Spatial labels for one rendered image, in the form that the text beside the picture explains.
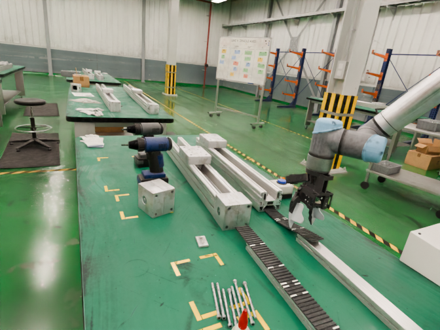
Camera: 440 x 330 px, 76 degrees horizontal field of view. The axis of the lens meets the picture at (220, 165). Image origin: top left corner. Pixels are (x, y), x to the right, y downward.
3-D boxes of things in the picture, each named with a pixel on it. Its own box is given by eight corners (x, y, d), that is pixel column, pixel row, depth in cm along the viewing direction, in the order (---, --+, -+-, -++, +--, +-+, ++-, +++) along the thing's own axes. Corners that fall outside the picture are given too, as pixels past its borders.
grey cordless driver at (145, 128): (162, 165, 146) (164, 124, 139) (123, 169, 136) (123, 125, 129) (158, 161, 152) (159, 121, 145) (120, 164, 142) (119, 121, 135)
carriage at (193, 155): (210, 169, 133) (211, 156, 130) (187, 170, 128) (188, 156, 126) (199, 158, 146) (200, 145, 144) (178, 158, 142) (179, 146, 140)
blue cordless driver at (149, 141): (171, 188, 122) (173, 139, 115) (123, 193, 113) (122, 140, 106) (165, 181, 129) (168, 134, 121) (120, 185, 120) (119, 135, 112)
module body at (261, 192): (279, 209, 115) (283, 190, 112) (258, 211, 111) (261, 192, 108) (209, 149, 183) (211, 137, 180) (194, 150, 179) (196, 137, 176)
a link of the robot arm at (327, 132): (344, 124, 76) (312, 118, 80) (334, 162, 80) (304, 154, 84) (348, 120, 83) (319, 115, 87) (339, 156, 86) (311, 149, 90)
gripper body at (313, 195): (310, 213, 85) (319, 175, 81) (293, 200, 92) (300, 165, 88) (329, 210, 88) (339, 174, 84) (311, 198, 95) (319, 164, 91)
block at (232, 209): (254, 226, 100) (258, 202, 97) (222, 230, 95) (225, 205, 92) (243, 213, 108) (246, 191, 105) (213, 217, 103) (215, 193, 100)
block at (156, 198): (179, 209, 106) (181, 186, 102) (152, 218, 98) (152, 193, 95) (164, 199, 112) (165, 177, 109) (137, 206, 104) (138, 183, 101)
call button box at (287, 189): (291, 198, 126) (294, 185, 124) (273, 200, 122) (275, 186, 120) (281, 190, 133) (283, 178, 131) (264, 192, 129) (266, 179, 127)
